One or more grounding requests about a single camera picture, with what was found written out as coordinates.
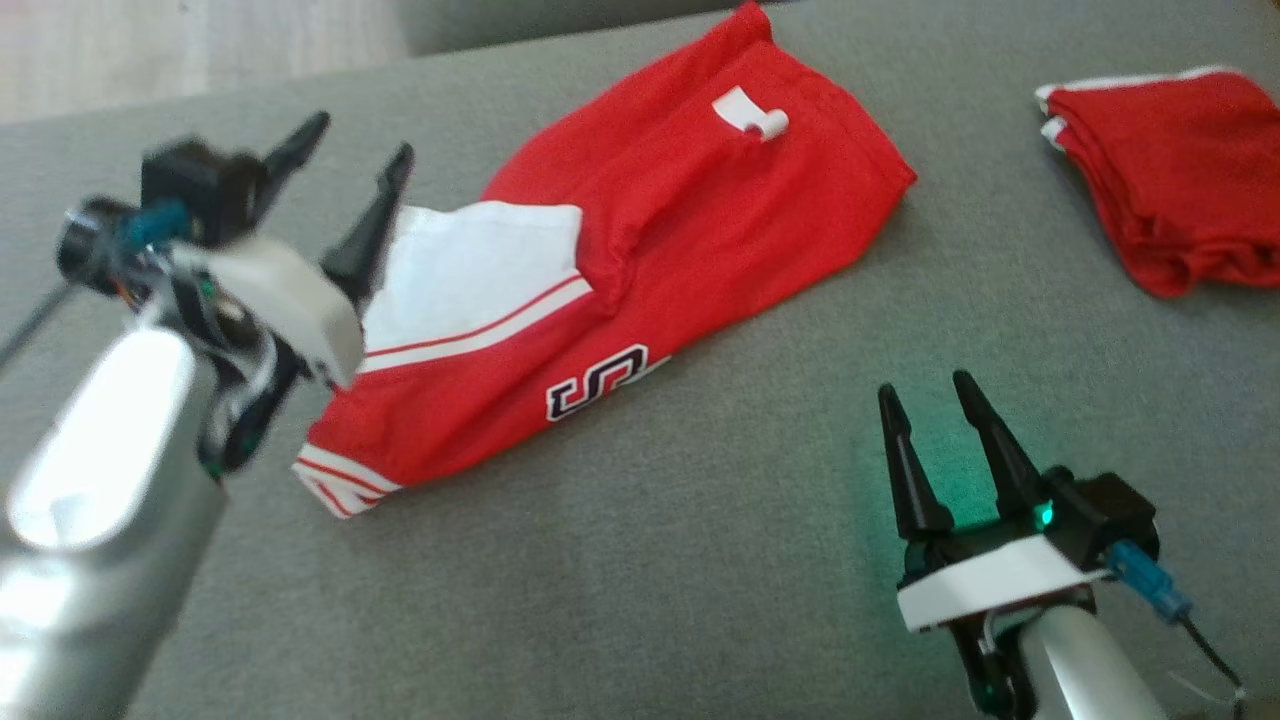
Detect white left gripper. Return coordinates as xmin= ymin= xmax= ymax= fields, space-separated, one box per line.
xmin=150 ymin=110 xmax=416 ymax=476

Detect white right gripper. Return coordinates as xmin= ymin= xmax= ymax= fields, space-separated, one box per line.
xmin=878 ymin=370 xmax=1113 ymax=715

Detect red jersey shorts with number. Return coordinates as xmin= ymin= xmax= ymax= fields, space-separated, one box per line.
xmin=292 ymin=2 xmax=918 ymax=519

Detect folded red garment white trim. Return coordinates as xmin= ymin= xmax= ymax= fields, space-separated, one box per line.
xmin=1035 ymin=66 xmax=1280 ymax=299

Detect blue plug with black cable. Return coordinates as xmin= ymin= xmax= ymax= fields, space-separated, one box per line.
xmin=1108 ymin=540 xmax=1246 ymax=701

